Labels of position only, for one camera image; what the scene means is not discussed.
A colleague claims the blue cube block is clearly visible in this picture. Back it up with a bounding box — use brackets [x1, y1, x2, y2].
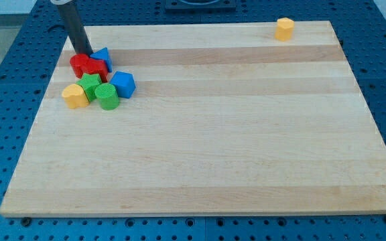
[110, 72, 136, 98]

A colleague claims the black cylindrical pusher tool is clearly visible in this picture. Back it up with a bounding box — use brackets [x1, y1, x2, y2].
[50, 0, 93, 56]

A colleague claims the yellow heart block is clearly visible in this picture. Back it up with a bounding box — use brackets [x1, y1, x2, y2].
[61, 84, 89, 109]

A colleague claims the blue triangle block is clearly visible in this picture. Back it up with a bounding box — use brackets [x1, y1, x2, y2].
[90, 47, 113, 72]

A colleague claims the green star block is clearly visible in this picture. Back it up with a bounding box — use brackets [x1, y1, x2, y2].
[76, 73, 102, 102]

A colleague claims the light wooden board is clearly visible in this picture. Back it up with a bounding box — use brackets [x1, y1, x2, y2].
[0, 21, 386, 218]

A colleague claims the red star block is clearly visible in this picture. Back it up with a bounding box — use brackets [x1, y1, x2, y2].
[80, 58, 109, 83]

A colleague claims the green cylinder block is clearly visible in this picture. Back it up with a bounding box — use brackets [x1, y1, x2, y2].
[94, 83, 119, 110]

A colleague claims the yellow hexagon block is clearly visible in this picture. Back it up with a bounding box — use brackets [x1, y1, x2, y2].
[274, 17, 295, 42]

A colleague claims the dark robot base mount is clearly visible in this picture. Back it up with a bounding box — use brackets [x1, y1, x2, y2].
[164, 0, 237, 11]

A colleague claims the red cylinder block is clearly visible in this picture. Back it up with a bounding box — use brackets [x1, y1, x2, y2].
[70, 54, 89, 78]

